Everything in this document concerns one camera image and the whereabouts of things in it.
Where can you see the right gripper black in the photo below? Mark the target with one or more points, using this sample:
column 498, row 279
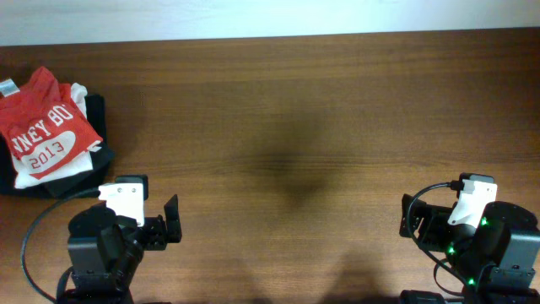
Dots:
column 434, row 217

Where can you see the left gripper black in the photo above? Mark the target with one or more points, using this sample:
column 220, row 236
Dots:
column 159, row 236

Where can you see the red orange t-shirt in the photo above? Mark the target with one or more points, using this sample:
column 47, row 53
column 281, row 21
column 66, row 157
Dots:
column 31, row 98

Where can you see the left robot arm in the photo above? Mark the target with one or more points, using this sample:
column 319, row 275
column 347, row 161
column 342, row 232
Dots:
column 107, row 242

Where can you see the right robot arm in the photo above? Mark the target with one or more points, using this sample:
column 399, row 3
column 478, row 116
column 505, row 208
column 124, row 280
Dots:
column 495, row 259

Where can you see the folded black garment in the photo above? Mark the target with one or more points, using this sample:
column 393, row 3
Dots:
column 101, row 160

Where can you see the folded white t-shirt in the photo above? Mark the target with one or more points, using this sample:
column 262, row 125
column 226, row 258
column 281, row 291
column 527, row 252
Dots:
column 58, row 141

